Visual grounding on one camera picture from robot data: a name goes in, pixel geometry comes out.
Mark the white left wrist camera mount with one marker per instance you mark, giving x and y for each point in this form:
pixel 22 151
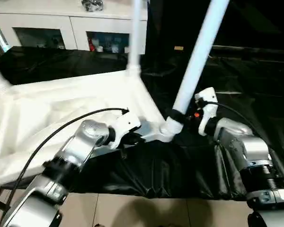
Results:
pixel 125 125

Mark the dark object on cabinet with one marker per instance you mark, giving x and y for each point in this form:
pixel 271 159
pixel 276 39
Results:
pixel 92 5

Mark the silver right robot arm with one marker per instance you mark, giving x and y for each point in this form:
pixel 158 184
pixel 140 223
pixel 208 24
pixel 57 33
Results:
pixel 246 146

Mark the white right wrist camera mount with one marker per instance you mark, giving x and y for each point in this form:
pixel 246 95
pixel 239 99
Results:
pixel 208 101

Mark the black metal table frame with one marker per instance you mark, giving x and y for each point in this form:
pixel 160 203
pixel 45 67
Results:
pixel 0 201

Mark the small tan label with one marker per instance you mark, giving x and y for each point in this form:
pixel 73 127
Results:
pixel 179 48

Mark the white plastic table leg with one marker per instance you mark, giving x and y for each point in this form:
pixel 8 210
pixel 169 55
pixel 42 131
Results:
pixel 0 80
pixel 136 35
pixel 203 47

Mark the white plastic table top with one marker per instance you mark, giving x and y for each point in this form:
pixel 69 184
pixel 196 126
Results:
pixel 49 106

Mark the black mat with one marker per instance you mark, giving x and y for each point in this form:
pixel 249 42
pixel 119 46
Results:
pixel 168 170

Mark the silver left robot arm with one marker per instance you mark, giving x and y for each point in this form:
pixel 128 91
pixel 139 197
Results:
pixel 85 142

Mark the white cabinet with glass doors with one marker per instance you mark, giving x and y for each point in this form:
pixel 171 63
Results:
pixel 49 21

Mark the red bottle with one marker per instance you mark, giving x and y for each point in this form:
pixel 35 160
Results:
pixel 91 45

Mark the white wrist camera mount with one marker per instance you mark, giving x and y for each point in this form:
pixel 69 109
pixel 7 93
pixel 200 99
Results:
pixel 208 101
pixel 125 125

